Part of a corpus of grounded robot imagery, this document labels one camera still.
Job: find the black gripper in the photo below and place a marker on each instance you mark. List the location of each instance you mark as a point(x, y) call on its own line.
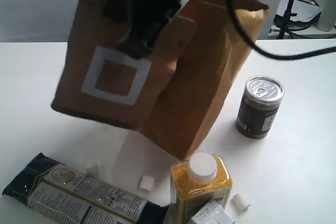
point(147, 18)

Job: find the brown stand-up pouch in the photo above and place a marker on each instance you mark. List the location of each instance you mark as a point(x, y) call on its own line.
point(102, 84)

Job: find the brown paper shopping bag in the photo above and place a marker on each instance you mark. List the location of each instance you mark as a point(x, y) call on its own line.
point(190, 104)

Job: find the white marshmallow left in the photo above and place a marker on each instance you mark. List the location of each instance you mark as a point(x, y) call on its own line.
point(91, 167)

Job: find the white marshmallow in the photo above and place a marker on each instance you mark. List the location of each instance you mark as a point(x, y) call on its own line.
point(241, 202)
point(91, 167)
point(146, 183)

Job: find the dark can with pull-tab lid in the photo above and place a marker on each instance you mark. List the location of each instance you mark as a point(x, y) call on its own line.
point(259, 105)

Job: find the white marshmallow middle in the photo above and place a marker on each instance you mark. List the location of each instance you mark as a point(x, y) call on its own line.
point(146, 183)

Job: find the black light stand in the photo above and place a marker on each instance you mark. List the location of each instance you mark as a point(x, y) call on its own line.
point(282, 21)

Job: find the yellow grain bottle white cap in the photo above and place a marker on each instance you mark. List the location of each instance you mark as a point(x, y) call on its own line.
point(195, 181)

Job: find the dark blue noodle package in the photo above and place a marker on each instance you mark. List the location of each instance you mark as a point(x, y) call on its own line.
point(69, 196)

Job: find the small grey-white carton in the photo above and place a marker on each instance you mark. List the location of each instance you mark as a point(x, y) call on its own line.
point(212, 213)

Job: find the white marshmallow right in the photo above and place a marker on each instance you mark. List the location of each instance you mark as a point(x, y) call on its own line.
point(241, 202)

